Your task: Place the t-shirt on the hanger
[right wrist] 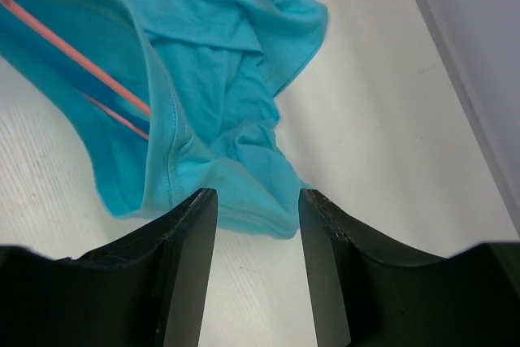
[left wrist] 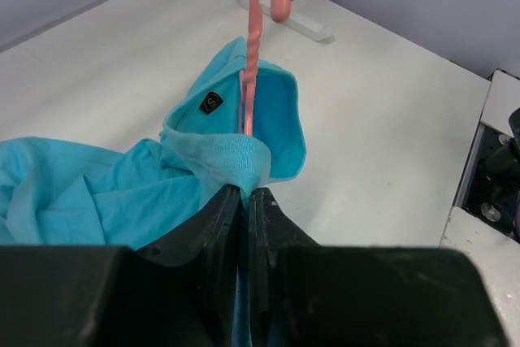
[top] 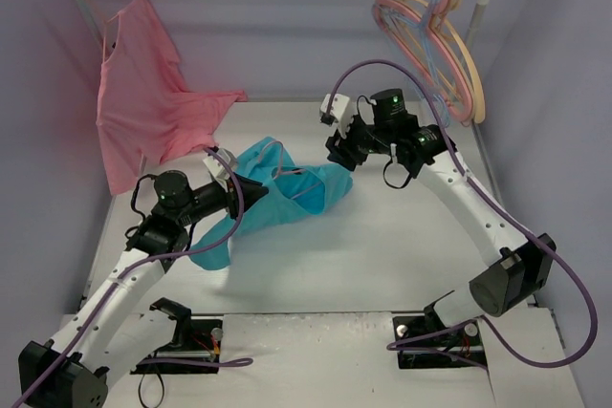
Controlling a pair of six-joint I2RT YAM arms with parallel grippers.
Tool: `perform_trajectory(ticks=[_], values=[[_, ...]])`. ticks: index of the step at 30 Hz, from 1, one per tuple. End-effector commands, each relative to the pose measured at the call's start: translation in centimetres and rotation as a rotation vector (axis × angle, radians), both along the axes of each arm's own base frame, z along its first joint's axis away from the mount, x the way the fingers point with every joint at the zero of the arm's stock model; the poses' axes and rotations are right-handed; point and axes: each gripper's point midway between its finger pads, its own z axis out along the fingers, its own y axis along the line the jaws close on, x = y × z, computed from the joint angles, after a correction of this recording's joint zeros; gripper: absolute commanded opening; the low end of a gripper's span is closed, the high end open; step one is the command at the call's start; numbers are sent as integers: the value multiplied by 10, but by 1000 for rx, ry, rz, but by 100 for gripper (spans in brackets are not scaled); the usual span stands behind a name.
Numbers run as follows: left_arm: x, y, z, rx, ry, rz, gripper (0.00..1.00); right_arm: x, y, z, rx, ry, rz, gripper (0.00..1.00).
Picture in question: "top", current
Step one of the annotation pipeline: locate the blue t-shirt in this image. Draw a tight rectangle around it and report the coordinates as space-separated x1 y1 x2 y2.
189 136 355 271

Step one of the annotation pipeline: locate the pink wire hanger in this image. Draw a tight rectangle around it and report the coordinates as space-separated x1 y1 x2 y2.
257 140 321 200

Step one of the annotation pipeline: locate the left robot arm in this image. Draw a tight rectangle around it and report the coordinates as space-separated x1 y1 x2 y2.
14 170 269 407

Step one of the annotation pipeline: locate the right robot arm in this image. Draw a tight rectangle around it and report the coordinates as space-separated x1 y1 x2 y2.
320 89 556 343

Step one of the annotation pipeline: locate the blue hanger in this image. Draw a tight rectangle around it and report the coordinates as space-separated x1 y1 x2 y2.
372 0 450 127

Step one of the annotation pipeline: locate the pink thick hanger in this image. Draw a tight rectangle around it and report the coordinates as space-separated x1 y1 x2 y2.
373 0 474 123

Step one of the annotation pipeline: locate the pink t-shirt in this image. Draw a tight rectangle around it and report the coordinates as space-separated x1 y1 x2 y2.
97 0 248 195

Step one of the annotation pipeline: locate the tan wooden hanger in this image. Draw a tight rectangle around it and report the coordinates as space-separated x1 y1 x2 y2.
399 0 488 123

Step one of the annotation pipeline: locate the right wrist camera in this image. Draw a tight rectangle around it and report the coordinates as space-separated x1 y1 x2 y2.
319 94 356 139

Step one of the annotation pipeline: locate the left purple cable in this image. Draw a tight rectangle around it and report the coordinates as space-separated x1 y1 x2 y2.
9 144 254 408

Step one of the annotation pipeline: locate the black loop cable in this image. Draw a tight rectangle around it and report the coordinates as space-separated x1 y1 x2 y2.
137 369 166 408

